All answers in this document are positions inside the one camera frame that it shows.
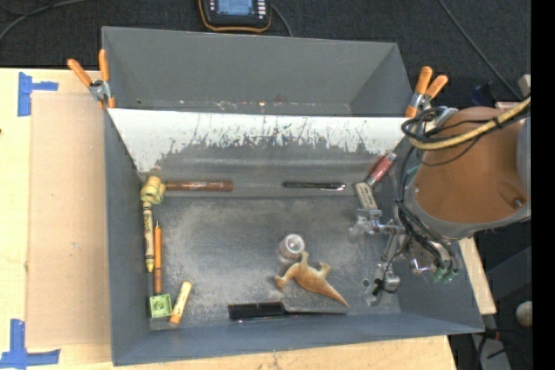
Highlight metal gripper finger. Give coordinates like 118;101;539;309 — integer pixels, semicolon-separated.
348;209;407;237
362;263;402;308

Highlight beige flat block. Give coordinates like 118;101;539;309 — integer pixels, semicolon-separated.
353;181;378;211

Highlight red and silver tube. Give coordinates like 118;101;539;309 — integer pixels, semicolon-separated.
366;152;398;187

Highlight black pen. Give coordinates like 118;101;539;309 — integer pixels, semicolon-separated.
282;181;348;191

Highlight orange toy dinosaur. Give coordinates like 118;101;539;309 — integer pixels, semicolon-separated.
273;250;351;309

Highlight grey metal bin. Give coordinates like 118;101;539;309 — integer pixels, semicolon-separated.
100;25;486;367

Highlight black comb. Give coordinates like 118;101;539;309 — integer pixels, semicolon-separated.
227;301;349;321

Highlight brown cylindrical stick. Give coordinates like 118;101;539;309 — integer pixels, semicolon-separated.
164;179;235;193

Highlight orange-yellow chalk stick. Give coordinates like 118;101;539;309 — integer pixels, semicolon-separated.
168;281;193;326

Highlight orange pencil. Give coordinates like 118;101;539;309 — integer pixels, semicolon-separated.
153;220;164;296

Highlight yellow crayon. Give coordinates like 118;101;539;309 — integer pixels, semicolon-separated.
142;203;156;274

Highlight green toy brick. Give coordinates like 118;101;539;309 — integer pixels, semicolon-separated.
149;293;174;320

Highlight brown cardboard board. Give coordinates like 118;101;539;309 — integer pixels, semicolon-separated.
24;92;110;351

